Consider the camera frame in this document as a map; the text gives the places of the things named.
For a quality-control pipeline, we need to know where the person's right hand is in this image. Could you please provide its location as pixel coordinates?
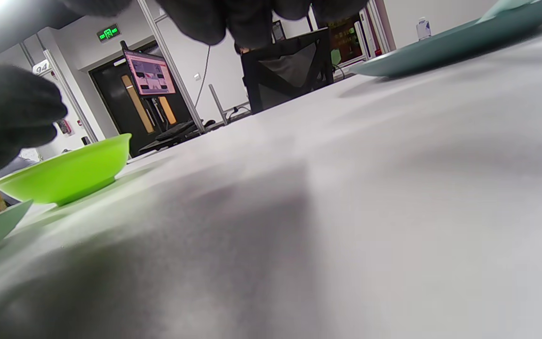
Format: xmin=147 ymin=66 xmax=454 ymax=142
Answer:
xmin=0 ymin=0 xmax=370 ymax=175

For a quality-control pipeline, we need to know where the lime green bowl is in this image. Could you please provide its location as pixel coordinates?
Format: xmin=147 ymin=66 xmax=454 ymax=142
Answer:
xmin=0 ymin=133 xmax=133 ymax=206

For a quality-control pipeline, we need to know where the dark double door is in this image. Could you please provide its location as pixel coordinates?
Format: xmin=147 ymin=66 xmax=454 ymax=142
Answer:
xmin=88 ymin=40 xmax=191 ymax=158

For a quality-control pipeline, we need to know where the green exit sign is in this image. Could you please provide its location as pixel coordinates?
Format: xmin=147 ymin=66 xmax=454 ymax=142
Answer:
xmin=96 ymin=24 xmax=122 ymax=43

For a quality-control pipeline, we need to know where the monitor with pink screen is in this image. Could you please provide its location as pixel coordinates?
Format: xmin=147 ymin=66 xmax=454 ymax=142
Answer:
xmin=123 ymin=49 xmax=177 ymax=97

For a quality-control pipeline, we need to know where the black office chair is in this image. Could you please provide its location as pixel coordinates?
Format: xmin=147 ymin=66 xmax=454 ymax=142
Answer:
xmin=240 ymin=28 xmax=335 ymax=114

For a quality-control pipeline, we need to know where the clear water bottle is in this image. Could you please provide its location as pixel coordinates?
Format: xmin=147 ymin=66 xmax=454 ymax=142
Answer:
xmin=416 ymin=17 xmax=432 ymax=41

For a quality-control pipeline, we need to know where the teal blue plate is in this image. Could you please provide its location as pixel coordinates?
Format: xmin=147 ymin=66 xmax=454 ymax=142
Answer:
xmin=349 ymin=0 xmax=542 ymax=78

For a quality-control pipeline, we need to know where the aluminium frame post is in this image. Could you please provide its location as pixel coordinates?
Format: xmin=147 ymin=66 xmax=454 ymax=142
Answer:
xmin=137 ymin=0 xmax=206 ymax=135

